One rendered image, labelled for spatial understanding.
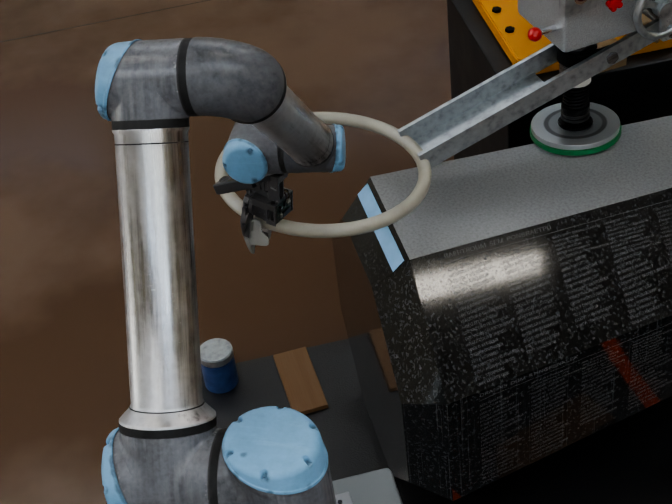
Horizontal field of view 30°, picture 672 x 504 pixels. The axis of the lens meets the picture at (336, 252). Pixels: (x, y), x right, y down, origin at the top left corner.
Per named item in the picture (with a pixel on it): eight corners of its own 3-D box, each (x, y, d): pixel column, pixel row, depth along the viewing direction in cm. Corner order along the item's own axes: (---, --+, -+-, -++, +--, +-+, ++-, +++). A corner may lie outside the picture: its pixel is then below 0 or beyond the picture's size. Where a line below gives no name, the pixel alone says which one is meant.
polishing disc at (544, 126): (616, 151, 294) (616, 147, 293) (525, 148, 300) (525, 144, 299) (623, 106, 311) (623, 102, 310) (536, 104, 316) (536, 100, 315)
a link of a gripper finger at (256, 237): (263, 264, 267) (267, 225, 263) (240, 255, 269) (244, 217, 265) (271, 259, 270) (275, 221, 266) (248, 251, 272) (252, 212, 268)
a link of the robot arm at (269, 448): (330, 554, 189) (313, 475, 178) (221, 551, 192) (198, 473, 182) (344, 477, 201) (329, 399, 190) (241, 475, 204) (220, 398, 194)
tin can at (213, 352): (205, 371, 367) (198, 339, 359) (239, 367, 367) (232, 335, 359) (204, 396, 360) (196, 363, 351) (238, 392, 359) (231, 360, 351)
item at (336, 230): (378, 104, 310) (379, 94, 308) (468, 211, 274) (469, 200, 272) (188, 143, 295) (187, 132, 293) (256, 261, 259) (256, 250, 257)
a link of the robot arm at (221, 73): (265, 22, 179) (350, 123, 245) (181, 27, 181) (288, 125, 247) (264, 102, 178) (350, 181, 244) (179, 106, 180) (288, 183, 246)
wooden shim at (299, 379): (273, 358, 369) (272, 354, 368) (306, 349, 370) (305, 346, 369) (294, 417, 350) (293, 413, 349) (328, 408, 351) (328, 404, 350)
